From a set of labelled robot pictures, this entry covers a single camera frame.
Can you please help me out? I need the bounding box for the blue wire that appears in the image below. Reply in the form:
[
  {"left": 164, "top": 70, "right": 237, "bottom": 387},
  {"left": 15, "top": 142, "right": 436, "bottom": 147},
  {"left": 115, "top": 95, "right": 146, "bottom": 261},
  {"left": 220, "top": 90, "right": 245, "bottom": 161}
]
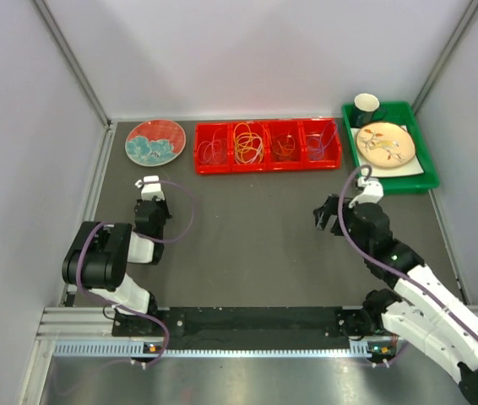
[{"left": 306, "top": 121, "right": 338, "bottom": 161}]

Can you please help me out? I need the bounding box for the brown wire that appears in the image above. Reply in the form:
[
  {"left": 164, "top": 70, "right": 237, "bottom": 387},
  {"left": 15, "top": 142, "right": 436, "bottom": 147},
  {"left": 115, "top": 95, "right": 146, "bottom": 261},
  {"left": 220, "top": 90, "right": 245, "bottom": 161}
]
[{"left": 272, "top": 133, "right": 299, "bottom": 164}]

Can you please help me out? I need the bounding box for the pink wire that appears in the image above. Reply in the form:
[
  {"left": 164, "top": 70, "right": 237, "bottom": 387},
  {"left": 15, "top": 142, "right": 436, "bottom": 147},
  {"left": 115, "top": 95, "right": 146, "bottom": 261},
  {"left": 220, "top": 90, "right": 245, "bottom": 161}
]
[{"left": 198, "top": 128, "right": 228, "bottom": 165}]

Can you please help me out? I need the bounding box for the yellow wire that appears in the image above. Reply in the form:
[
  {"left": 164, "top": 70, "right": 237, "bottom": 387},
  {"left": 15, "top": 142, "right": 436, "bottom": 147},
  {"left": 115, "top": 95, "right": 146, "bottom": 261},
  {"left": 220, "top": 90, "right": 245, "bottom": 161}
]
[{"left": 233, "top": 121, "right": 264, "bottom": 165}]

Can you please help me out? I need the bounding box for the red four-compartment bin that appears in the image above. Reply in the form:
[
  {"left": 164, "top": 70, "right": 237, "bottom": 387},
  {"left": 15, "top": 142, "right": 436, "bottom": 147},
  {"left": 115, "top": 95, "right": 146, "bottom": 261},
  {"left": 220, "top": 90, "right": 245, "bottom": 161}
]
[{"left": 193, "top": 117, "right": 341, "bottom": 175}]

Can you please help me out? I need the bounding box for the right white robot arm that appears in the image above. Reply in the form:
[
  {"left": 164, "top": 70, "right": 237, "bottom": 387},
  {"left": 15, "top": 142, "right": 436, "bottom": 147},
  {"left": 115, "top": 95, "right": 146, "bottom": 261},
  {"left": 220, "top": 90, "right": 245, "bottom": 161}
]
[{"left": 313, "top": 195, "right": 478, "bottom": 404}]

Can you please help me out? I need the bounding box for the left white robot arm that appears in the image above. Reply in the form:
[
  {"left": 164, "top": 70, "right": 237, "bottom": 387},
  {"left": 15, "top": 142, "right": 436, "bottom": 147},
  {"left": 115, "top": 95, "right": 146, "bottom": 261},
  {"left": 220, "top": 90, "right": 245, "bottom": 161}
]
[{"left": 62, "top": 197, "right": 171, "bottom": 336}]

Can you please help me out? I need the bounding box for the red blue floral plate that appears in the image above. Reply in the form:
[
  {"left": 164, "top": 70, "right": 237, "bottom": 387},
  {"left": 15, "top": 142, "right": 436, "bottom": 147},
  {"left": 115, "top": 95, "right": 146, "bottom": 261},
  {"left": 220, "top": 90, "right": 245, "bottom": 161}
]
[{"left": 125, "top": 119, "right": 187, "bottom": 167}]

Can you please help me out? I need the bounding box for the white square plate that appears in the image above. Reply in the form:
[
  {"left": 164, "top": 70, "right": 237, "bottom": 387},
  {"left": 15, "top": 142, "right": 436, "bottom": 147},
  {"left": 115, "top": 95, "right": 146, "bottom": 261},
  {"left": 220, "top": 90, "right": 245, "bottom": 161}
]
[{"left": 351, "top": 128, "right": 424, "bottom": 178}]

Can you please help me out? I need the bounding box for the beige bird pattern plate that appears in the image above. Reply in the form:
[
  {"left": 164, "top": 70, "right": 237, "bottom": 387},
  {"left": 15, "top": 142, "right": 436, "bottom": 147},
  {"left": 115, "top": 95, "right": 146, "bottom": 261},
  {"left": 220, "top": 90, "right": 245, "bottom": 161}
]
[{"left": 355, "top": 121, "right": 416, "bottom": 169}]

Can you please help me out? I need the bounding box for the white green cup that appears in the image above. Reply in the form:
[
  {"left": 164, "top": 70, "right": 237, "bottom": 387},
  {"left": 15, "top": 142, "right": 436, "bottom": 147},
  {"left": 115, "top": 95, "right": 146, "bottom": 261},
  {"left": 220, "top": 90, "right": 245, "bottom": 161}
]
[{"left": 350, "top": 93, "right": 387, "bottom": 127}]

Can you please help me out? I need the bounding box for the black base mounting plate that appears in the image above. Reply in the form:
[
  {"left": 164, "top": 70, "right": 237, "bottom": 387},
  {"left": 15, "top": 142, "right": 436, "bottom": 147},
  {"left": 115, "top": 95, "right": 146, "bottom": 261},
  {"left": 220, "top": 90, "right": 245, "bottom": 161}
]
[{"left": 111, "top": 305, "right": 396, "bottom": 351}]

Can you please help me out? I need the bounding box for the green plastic tray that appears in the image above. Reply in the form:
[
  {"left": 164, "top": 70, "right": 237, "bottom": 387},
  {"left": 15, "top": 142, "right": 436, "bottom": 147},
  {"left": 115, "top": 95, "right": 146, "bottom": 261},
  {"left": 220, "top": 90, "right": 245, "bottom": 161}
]
[{"left": 342, "top": 101, "right": 439, "bottom": 194}]

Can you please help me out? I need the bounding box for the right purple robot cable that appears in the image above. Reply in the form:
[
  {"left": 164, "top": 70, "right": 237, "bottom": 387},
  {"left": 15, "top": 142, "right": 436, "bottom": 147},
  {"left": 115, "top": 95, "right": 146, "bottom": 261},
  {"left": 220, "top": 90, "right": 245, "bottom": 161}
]
[{"left": 337, "top": 164, "right": 478, "bottom": 380}]

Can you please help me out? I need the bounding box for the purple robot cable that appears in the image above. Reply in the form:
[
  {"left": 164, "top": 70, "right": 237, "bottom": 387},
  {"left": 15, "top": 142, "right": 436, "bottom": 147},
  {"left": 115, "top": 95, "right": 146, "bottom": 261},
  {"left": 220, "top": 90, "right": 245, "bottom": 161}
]
[
  {"left": 76, "top": 180, "right": 197, "bottom": 366},
  {"left": 337, "top": 164, "right": 478, "bottom": 380}
]

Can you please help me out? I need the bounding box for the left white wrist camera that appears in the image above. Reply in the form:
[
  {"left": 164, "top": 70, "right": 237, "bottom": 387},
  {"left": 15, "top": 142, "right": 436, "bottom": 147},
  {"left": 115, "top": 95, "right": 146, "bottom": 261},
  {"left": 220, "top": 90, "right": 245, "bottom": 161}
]
[{"left": 134, "top": 175, "right": 166, "bottom": 201}]

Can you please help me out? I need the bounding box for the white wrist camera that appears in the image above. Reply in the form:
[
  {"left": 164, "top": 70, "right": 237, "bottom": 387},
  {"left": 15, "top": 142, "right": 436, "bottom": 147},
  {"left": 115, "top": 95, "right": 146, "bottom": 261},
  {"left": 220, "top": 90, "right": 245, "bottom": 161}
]
[
  {"left": 348, "top": 176, "right": 384, "bottom": 208},
  {"left": 134, "top": 175, "right": 166, "bottom": 201}
]

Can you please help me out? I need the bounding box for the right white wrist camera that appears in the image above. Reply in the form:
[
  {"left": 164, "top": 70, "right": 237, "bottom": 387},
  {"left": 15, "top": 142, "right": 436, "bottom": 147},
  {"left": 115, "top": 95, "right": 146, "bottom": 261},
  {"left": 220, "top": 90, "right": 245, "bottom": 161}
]
[{"left": 348, "top": 176, "right": 384, "bottom": 208}]

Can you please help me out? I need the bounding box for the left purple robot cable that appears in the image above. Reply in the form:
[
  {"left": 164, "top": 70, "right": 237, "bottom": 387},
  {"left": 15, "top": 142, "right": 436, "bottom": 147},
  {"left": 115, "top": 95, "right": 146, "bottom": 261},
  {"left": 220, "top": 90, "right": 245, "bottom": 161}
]
[{"left": 76, "top": 180, "right": 197, "bottom": 366}]

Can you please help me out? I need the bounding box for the grey slotted cable duct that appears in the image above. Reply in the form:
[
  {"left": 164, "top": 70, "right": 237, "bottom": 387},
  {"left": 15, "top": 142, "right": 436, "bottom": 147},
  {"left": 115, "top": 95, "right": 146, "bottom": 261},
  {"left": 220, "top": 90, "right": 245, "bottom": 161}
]
[{"left": 52, "top": 340, "right": 373, "bottom": 359}]

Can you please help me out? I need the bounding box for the aluminium frame left post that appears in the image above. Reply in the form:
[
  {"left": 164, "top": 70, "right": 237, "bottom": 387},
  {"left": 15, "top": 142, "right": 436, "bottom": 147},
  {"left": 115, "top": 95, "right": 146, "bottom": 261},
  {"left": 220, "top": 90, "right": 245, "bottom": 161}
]
[{"left": 30, "top": 0, "right": 111, "bottom": 127}]

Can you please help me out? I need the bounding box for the aluminium frame post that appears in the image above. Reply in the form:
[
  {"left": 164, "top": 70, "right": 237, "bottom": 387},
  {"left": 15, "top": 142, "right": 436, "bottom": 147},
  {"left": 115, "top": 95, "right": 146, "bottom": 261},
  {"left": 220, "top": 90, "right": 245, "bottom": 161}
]
[
  {"left": 30, "top": 0, "right": 111, "bottom": 127},
  {"left": 411, "top": 0, "right": 478, "bottom": 115}
]

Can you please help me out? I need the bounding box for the aluminium frame right post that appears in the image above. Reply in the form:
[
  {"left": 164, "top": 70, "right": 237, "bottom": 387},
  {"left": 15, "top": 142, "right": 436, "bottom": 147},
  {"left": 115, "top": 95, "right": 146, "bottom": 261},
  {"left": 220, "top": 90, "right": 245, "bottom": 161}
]
[{"left": 411, "top": 0, "right": 478, "bottom": 115}]

